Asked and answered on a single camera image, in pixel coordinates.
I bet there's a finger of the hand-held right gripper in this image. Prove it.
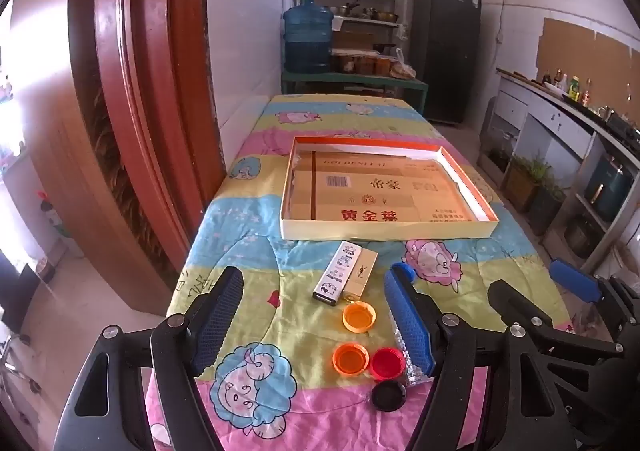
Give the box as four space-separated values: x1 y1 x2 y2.
548 258 640 328
487 278 624 368

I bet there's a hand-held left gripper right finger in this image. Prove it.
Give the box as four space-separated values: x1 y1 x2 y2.
384 262 590 451

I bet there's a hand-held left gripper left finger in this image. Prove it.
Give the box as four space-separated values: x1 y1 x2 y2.
52 266 245 451

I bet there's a red bottle cap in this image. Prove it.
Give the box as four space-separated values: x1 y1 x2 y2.
370 347 406 379

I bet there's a clear lip gloss tube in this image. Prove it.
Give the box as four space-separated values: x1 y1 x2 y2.
390 311 433 387

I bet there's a yellow-orange bottle cap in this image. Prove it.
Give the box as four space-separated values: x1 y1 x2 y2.
342 302 377 333

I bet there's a deep orange bottle cap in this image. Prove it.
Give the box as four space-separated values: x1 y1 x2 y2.
332 344 371 376

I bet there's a black bottle cap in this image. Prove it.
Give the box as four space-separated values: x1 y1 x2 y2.
371 381 408 413

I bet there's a white cartoon-print small case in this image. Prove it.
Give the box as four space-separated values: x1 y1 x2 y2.
312 241 363 304

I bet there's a shallow orange-rimmed cardboard box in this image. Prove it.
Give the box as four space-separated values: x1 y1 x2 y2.
279 135 501 242

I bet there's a potted plant in dark box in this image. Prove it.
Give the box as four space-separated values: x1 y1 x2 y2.
530 181 568 237

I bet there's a dark teal container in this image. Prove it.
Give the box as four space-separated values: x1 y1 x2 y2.
585 154 635 222

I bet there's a potted plant in brown box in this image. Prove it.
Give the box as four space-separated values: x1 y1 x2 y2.
502 156 551 212

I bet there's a printed cardboard liner sheet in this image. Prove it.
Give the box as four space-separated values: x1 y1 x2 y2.
292 150 478 222

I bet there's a gas stove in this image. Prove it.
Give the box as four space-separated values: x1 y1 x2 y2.
607 114 640 152

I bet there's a grey kitchen counter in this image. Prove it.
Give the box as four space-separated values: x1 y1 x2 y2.
480 68 640 277

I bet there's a red-brown wooden door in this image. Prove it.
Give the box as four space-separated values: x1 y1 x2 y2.
67 0 223 317

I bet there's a green table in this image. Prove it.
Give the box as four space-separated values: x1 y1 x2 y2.
281 68 430 117

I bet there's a plastic bag of food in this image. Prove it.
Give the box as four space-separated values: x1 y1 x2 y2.
390 48 417 79

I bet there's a dark refrigerator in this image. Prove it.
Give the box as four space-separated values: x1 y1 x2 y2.
409 0 482 126

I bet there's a blue water jug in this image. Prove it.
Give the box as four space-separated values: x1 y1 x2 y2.
283 5 334 73

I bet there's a group of metal pots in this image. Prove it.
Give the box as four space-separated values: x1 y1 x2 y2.
332 1 401 23

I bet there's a cardboard sheet on wall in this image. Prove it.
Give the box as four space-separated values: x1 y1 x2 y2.
536 18 640 92

